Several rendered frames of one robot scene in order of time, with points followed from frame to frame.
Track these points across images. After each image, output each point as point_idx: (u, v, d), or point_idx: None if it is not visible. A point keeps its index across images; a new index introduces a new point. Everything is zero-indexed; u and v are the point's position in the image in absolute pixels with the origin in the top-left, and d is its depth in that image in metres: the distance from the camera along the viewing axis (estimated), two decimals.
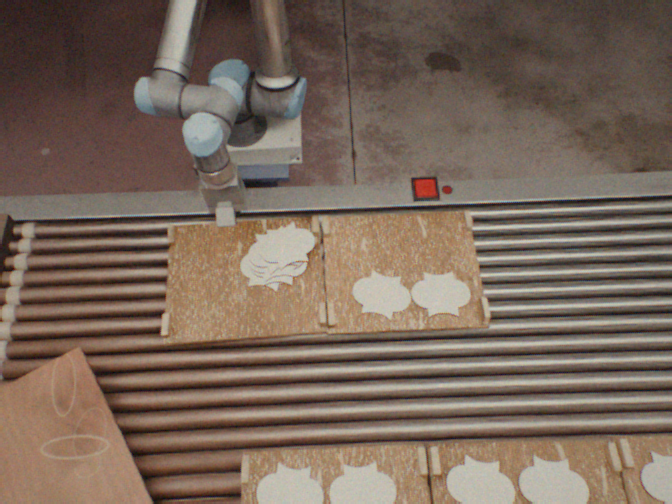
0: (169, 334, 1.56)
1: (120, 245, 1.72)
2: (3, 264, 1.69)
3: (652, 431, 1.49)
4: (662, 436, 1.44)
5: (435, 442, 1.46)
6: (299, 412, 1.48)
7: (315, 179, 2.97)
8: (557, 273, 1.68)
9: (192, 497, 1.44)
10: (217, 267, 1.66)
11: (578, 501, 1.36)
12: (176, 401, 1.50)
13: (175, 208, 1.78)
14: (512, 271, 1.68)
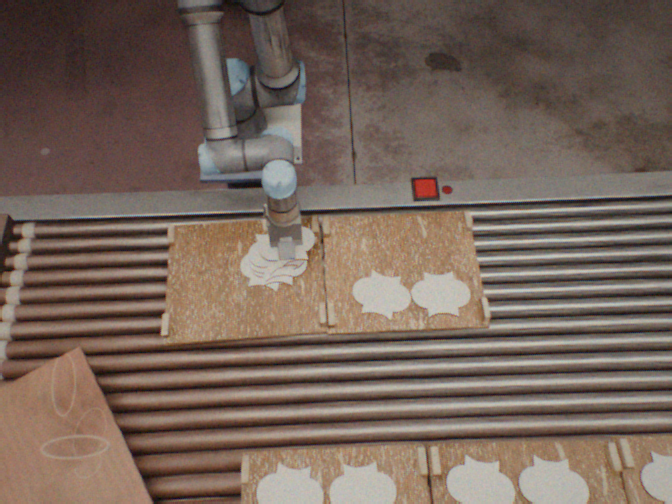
0: (169, 334, 1.56)
1: (120, 245, 1.72)
2: (3, 264, 1.69)
3: (652, 431, 1.49)
4: (662, 436, 1.44)
5: (435, 442, 1.46)
6: (299, 412, 1.48)
7: (315, 179, 2.97)
8: (557, 273, 1.68)
9: (192, 497, 1.44)
10: (217, 267, 1.66)
11: (578, 501, 1.36)
12: (176, 401, 1.50)
13: (175, 208, 1.78)
14: (512, 271, 1.68)
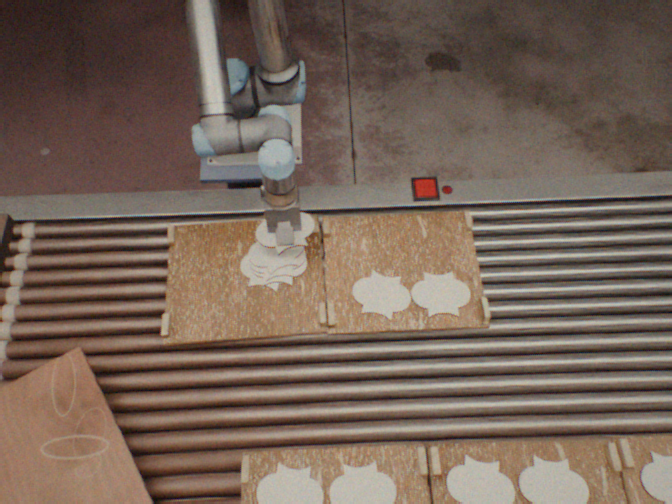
0: (169, 334, 1.56)
1: (120, 245, 1.72)
2: (3, 264, 1.69)
3: (652, 431, 1.49)
4: (662, 436, 1.44)
5: (435, 442, 1.46)
6: (299, 412, 1.48)
7: (315, 179, 2.97)
8: (557, 273, 1.68)
9: (192, 497, 1.44)
10: (217, 267, 1.66)
11: (578, 501, 1.36)
12: (176, 401, 1.50)
13: (175, 208, 1.78)
14: (512, 271, 1.68)
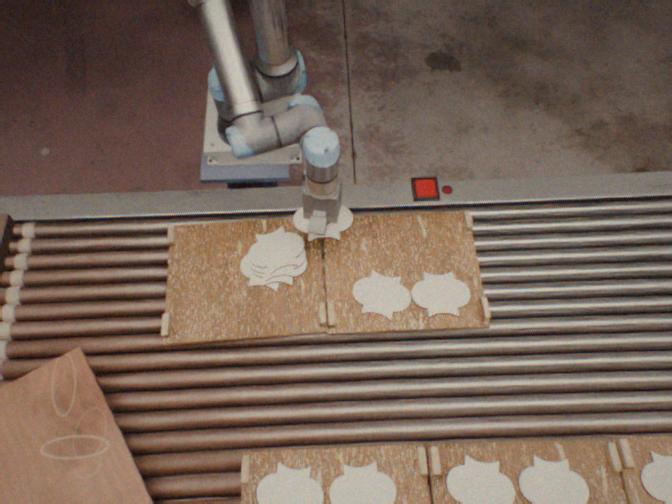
0: (169, 334, 1.56)
1: (120, 245, 1.72)
2: (3, 264, 1.69)
3: (652, 431, 1.49)
4: (662, 436, 1.44)
5: (435, 442, 1.46)
6: (299, 412, 1.48)
7: None
8: (557, 273, 1.68)
9: (192, 497, 1.44)
10: (217, 267, 1.66)
11: (578, 501, 1.36)
12: (176, 401, 1.50)
13: (175, 208, 1.78)
14: (512, 271, 1.68)
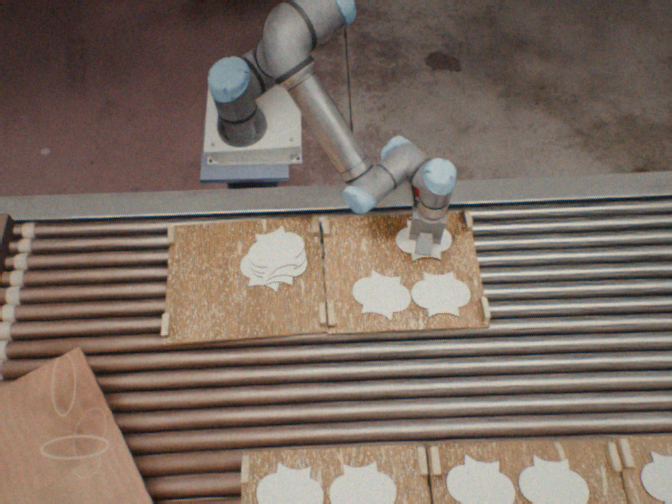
0: (169, 334, 1.56)
1: (120, 245, 1.72)
2: (3, 264, 1.69)
3: (652, 431, 1.49)
4: (662, 436, 1.44)
5: (435, 442, 1.46)
6: (299, 412, 1.48)
7: (315, 179, 2.97)
8: (557, 273, 1.68)
9: (192, 497, 1.44)
10: (217, 267, 1.66)
11: (578, 501, 1.36)
12: (176, 401, 1.50)
13: (175, 208, 1.78)
14: (512, 271, 1.68)
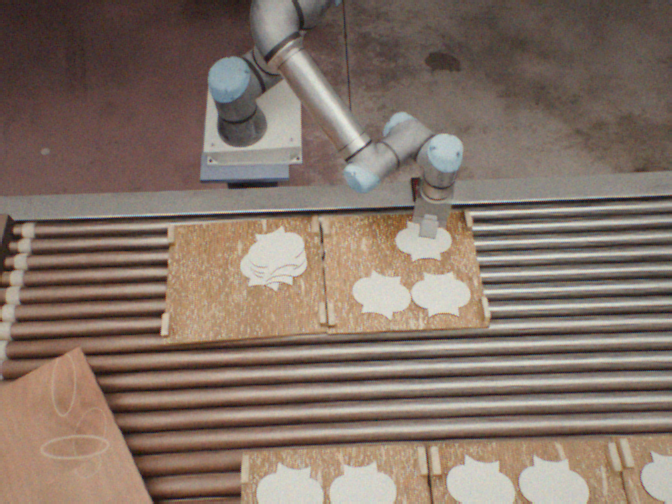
0: (169, 334, 1.56)
1: (120, 245, 1.72)
2: (3, 264, 1.69)
3: (652, 431, 1.49)
4: (662, 436, 1.44)
5: (435, 442, 1.46)
6: (299, 412, 1.48)
7: (315, 179, 2.97)
8: (557, 273, 1.68)
9: (192, 497, 1.44)
10: (217, 267, 1.66)
11: (578, 501, 1.36)
12: (176, 401, 1.50)
13: (175, 208, 1.78)
14: (512, 271, 1.68)
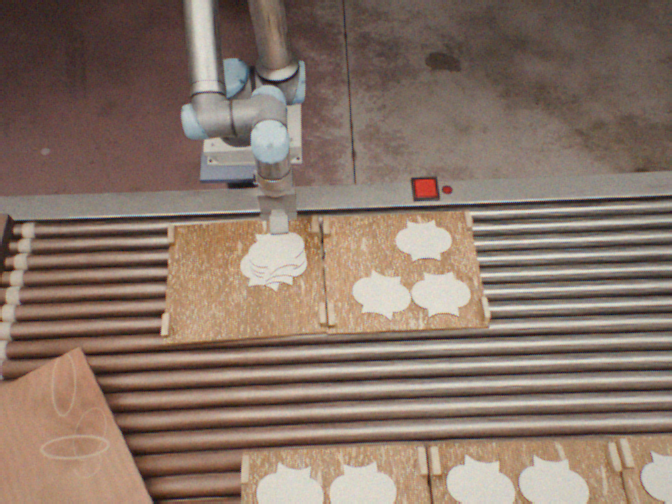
0: (169, 334, 1.56)
1: (120, 245, 1.72)
2: (3, 264, 1.69)
3: (652, 431, 1.49)
4: (662, 436, 1.44)
5: (435, 442, 1.46)
6: (299, 412, 1.48)
7: (315, 179, 2.97)
8: (557, 273, 1.68)
9: (192, 497, 1.44)
10: (217, 267, 1.66)
11: (578, 501, 1.36)
12: (176, 401, 1.50)
13: (175, 208, 1.78)
14: (512, 271, 1.68)
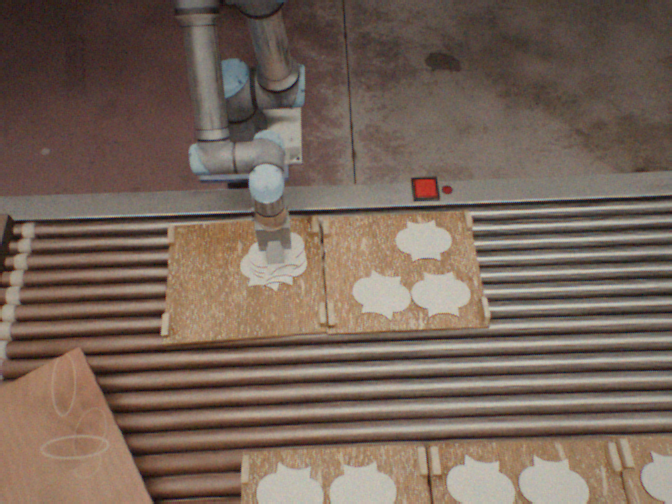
0: (169, 334, 1.56)
1: (120, 245, 1.72)
2: (3, 264, 1.69)
3: (652, 431, 1.49)
4: (662, 436, 1.44)
5: (435, 442, 1.46)
6: (299, 412, 1.48)
7: (315, 179, 2.97)
8: (557, 273, 1.68)
9: (192, 497, 1.44)
10: (217, 267, 1.66)
11: (578, 501, 1.36)
12: (176, 401, 1.50)
13: (175, 208, 1.78)
14: (512, 271, 1.68)
